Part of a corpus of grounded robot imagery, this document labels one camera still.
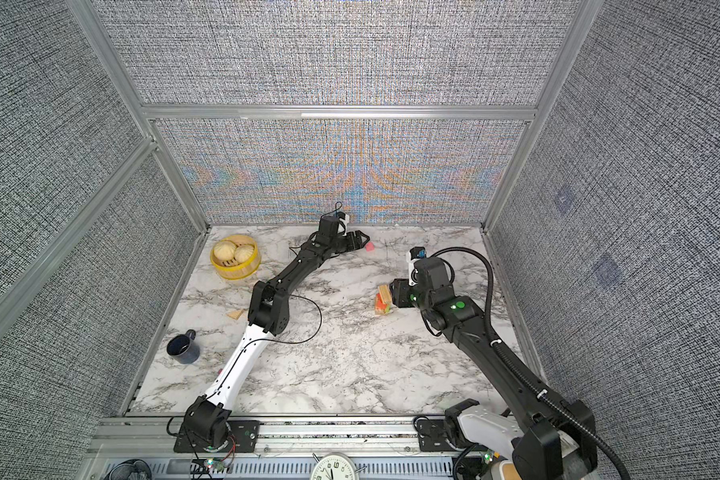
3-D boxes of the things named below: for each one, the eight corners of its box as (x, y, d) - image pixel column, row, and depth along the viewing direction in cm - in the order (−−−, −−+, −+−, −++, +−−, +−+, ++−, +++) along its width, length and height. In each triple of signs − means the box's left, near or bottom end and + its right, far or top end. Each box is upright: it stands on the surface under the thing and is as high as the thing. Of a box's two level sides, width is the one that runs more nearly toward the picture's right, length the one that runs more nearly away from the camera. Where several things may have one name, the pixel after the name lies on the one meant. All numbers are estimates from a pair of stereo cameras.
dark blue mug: (175, 363, 87) (162, 354, 81) (184, 338, 92) (173, 328, 86) (195, 363, 87) (184, 354, 81) (204, 338, 92) (194, 328, 86)
